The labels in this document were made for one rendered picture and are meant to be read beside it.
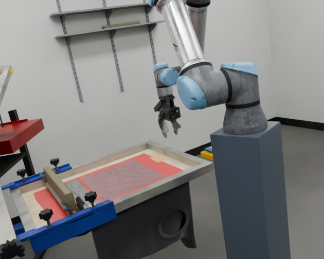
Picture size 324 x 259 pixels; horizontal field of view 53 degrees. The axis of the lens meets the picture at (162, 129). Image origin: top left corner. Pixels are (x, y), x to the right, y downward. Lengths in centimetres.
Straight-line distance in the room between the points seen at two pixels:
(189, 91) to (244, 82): 18
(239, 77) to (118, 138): 278
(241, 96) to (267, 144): 18
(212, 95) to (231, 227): 51
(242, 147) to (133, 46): 281
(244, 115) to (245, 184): 24
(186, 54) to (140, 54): 272
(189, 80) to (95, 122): 265
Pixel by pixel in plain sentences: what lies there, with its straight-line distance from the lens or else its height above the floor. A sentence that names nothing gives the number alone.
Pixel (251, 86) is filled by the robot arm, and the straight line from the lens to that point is 108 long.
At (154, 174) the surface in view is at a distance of 151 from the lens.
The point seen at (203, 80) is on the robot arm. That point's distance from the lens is 102.
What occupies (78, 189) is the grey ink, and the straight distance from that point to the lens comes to 153.
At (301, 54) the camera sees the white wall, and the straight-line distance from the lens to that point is 484.
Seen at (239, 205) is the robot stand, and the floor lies 94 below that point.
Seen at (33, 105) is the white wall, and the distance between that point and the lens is 342.
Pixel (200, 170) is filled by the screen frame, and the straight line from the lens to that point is 141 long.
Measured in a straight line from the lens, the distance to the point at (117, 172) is 162.
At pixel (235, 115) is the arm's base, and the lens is 110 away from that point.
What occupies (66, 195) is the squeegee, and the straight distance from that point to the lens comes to 127.
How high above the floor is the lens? 154
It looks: 15 degrees down
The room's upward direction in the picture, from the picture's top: 10 degrees counter-clockwise
